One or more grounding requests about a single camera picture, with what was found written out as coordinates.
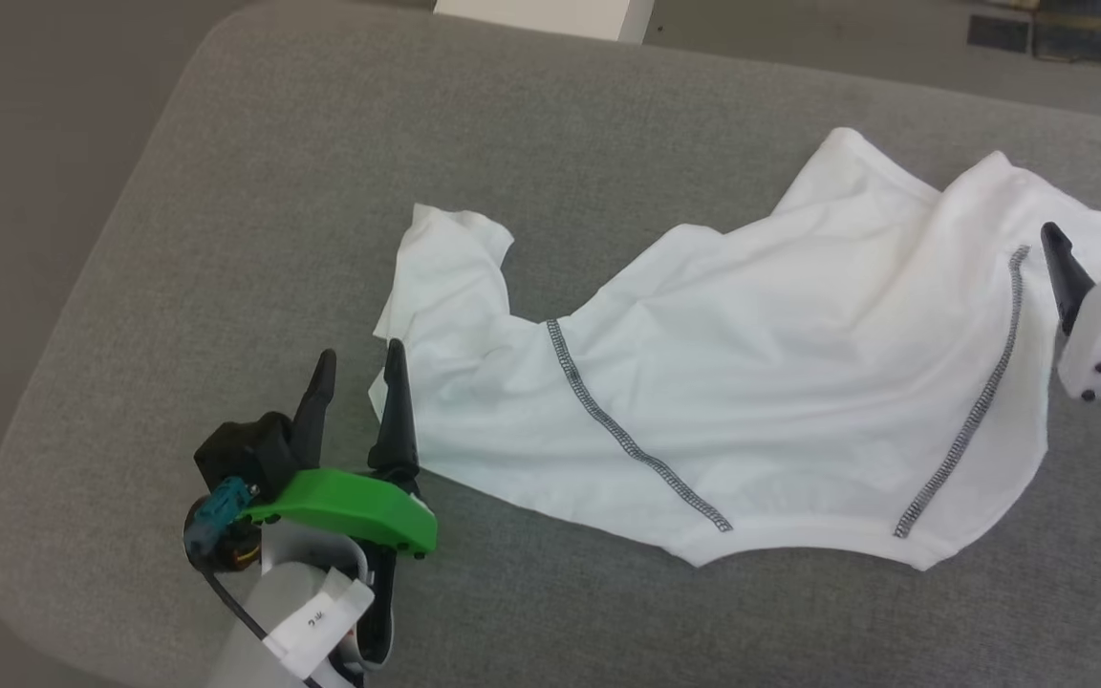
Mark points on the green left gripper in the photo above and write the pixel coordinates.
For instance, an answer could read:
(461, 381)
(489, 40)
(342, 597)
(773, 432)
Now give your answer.
(359, 502)

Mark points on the white shirt with grey stitching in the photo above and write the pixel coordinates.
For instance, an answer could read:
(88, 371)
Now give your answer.
(780, 382)

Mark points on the large black floor mat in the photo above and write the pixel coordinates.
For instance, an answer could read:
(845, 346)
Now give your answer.
(1100, 38)

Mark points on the small black floor mat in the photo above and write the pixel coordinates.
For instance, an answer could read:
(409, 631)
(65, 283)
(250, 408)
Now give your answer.
(998, 33)

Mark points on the white box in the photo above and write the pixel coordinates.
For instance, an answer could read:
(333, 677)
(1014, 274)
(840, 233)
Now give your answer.
(550, 14)

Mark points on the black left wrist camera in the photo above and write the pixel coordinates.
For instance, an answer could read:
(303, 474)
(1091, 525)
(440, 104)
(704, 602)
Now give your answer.
(245, 454)

